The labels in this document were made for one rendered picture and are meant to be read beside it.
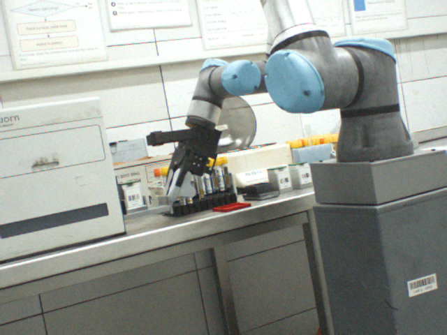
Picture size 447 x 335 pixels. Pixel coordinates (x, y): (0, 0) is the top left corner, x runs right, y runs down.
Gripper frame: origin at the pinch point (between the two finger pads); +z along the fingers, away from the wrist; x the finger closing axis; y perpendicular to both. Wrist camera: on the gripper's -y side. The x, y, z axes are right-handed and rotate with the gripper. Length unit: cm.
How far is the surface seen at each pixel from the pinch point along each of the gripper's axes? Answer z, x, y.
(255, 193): -9.2, 1.3, 22.0
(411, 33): -104, 56, 100
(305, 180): -17.3, 1.7, 35.4
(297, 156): -24.3, 8.9, 35.5
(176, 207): 0.2, 4.6, 4.5
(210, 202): -3.8, 4.4, 12.5
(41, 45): -38, 59, -32
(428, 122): -75, 60, 124
